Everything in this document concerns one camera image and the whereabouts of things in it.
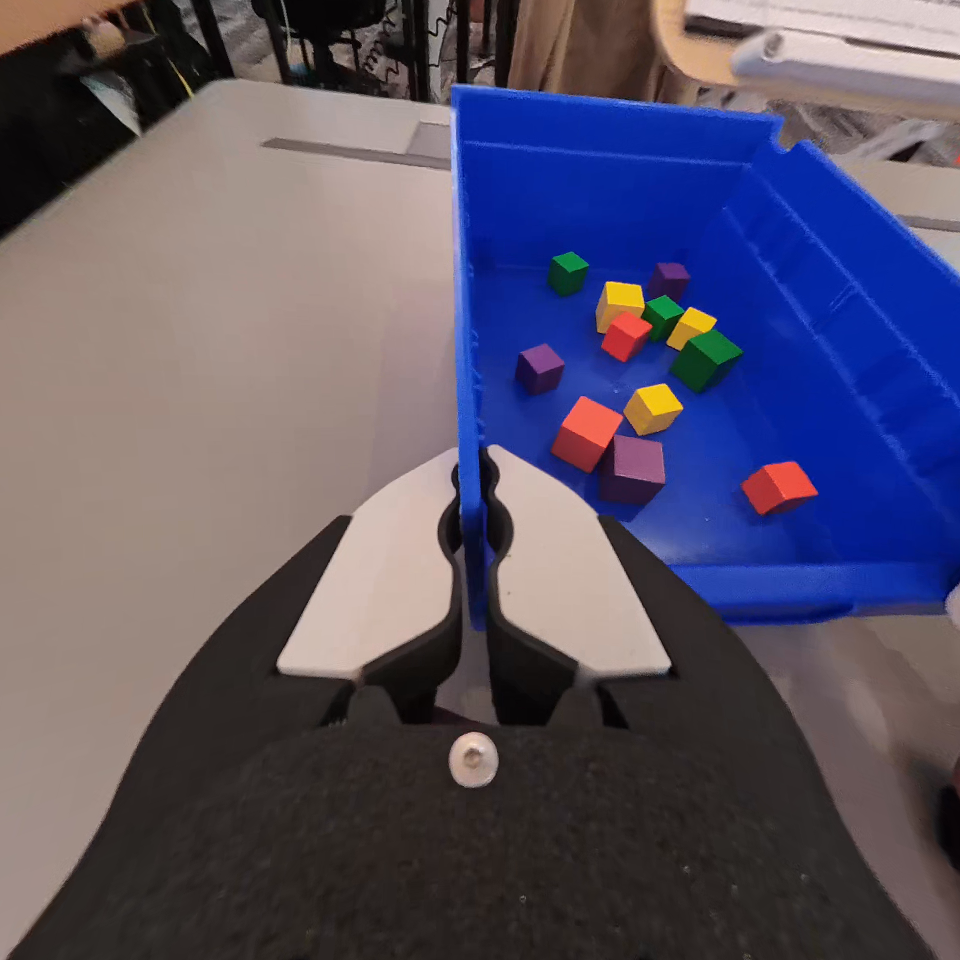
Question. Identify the tan fabric cover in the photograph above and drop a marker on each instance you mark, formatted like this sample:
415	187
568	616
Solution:
570	45

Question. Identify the large red wooden cube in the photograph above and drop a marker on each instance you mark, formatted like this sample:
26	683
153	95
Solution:
585	435

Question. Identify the printed instruction sheet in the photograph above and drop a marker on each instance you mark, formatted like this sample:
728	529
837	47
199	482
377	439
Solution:
825	19

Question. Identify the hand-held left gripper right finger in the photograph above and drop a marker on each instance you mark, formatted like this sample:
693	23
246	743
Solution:
581	592

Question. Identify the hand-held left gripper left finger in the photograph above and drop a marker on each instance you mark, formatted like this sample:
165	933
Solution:
367	592

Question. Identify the blue plastic bin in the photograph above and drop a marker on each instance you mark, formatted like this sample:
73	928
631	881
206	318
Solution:
600	195

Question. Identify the large green wooden cube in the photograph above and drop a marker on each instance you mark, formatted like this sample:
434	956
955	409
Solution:
705	358

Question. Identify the small green wooden cube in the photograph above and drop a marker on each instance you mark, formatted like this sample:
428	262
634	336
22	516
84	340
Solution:
568	271
664	315

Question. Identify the large purple wooden cube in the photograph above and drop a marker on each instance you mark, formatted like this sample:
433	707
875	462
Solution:
632	469

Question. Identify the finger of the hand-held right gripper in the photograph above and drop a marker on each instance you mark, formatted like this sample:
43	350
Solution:
954	604

